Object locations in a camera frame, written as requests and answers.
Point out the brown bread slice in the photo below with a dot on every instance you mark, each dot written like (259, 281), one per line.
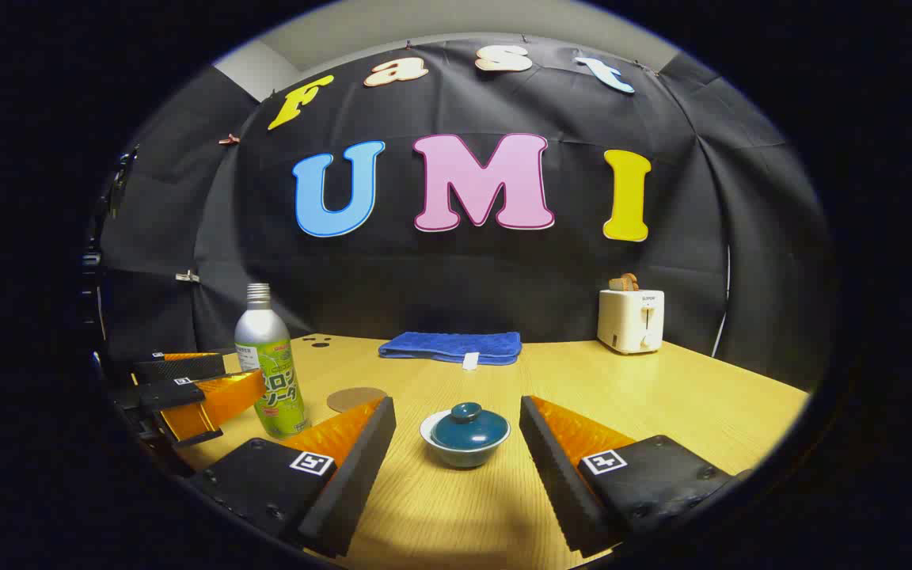
(624, 283)

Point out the silver green water bottle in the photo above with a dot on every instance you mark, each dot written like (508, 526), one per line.
(262, 332)

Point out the round brown coaster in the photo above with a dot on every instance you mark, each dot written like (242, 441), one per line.
(349, 398)

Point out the silver cloth clip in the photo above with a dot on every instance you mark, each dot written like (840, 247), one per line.
(187, 276)

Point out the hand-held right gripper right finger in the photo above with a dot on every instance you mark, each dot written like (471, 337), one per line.
(555, 475)

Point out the white teacup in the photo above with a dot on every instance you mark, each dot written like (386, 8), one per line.
(464, 458)

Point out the copper cloth clip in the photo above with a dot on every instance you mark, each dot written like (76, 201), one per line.
(229, 139)

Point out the blue folded towel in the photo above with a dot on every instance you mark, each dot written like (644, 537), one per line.
(448, 345)

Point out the dark teal teacup lid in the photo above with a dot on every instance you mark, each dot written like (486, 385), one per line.
(464, 431)

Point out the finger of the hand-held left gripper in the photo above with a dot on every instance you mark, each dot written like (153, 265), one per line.
(183, 369)
(171, 393)

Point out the white toaster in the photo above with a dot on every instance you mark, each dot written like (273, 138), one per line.
(626, 324)

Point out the black backdrop cloth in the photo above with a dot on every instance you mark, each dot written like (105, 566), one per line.
(456, 277)

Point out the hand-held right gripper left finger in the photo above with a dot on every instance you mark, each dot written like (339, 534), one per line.
(361, 475)

